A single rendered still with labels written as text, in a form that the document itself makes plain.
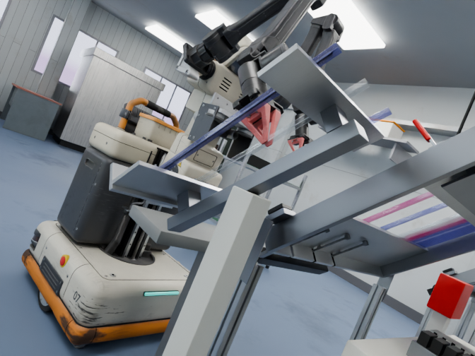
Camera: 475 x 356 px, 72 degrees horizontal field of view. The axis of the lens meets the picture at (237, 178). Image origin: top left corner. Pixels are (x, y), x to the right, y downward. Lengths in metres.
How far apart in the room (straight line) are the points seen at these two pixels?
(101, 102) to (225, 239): 6.72
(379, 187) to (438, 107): 4.72
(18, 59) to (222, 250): 7.97
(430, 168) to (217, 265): 0.45
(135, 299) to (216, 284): 0.80
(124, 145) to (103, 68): 5.81
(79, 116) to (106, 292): 6.05
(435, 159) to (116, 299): 1.12
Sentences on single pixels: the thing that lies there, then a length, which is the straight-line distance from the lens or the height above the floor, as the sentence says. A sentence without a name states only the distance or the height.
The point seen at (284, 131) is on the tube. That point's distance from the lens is 0.64.
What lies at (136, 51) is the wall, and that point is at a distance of 8.95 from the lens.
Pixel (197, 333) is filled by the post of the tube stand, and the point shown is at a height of 0.53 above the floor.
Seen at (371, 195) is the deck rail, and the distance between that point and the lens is 0.75.
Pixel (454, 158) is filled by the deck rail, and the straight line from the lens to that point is 0.72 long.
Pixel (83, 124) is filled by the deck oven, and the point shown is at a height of 0.53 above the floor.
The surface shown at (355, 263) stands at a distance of 1.27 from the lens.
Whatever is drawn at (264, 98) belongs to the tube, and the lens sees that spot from 0.55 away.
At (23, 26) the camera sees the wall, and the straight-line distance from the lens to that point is 8.48.
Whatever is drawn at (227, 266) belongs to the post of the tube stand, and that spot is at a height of 0.67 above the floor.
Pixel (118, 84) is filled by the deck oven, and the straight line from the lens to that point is 7.34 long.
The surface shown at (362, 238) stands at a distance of 1.07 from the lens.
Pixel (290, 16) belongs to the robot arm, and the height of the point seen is 1.26.
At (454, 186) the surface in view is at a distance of 0.79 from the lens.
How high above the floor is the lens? 0.84
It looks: 1 degrees down
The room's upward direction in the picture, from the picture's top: 23 degrees clockwise
